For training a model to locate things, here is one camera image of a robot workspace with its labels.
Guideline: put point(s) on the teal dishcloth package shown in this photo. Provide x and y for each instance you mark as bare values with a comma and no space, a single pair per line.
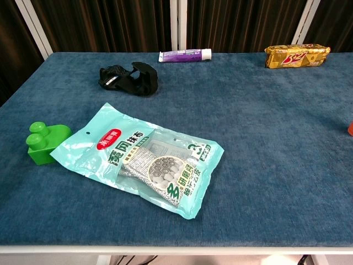
132,154

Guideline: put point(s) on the gold biscuit pack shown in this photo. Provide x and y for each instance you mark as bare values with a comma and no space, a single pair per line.
298,56

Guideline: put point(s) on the purple toothpaste tube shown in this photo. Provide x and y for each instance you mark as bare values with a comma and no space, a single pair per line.
184,55

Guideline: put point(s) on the white frame post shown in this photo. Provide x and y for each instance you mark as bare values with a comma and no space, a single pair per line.
306,19
34,27
177,25

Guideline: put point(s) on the dark brown curtain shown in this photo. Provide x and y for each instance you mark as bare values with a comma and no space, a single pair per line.
13,41
242,25
110,25
336,19

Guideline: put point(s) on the red cup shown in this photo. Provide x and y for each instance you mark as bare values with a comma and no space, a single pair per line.
350,128

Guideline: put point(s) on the blue table mat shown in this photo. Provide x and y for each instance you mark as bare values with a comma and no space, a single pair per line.
248,165

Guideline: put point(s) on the green toy block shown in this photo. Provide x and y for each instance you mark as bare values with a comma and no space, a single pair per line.
41,146

